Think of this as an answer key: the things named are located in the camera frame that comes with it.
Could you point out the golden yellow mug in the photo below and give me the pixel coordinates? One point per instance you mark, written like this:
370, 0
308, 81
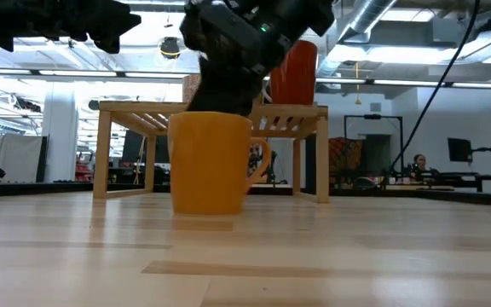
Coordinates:
207, 166

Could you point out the white board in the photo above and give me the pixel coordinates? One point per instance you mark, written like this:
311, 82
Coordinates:
11, 158

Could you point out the dark screen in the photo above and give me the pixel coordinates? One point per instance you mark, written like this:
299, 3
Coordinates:
163, 149
134, 147

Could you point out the wooden slatted rack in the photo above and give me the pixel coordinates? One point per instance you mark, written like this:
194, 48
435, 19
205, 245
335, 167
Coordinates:
105, 149

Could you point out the red-orange mug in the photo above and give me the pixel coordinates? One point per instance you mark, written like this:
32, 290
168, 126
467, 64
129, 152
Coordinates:
294, 77

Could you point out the red background item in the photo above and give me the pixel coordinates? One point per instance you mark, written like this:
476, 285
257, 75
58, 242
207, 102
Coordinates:
83, 170

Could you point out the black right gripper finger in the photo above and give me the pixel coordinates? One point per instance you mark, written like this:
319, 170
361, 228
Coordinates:
226, 91

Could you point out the long ceiling light bar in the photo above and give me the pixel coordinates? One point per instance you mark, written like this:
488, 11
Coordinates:
356, 81

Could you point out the black monitor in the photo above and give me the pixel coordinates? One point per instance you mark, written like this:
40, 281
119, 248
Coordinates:
460, 150

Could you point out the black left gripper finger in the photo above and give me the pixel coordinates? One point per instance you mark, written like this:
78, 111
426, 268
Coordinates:
107, 42
105, 17

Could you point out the person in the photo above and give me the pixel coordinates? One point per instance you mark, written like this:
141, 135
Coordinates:
420, 162

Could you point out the black ceiling dome device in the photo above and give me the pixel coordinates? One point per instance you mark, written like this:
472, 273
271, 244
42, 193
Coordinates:
170, 46

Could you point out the silver smooth air duct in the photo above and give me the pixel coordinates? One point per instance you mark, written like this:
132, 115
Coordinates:
369, 17

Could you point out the dark background desk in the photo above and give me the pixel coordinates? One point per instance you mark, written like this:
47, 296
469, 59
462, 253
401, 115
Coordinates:
463, 175

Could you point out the black aluminium table frame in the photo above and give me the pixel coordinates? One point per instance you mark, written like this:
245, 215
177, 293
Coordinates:
463, 198

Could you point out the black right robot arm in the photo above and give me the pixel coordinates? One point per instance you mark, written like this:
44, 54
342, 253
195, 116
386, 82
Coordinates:
309, 15

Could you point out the black tubular frame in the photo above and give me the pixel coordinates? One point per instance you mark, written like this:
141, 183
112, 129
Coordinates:
373, 116

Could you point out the white mug orange leaf pattern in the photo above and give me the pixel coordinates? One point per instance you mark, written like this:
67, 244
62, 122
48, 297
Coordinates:
191, 87

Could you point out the orange black patterned panel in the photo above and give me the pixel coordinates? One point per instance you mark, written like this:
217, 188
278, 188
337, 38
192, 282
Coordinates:
345, 160

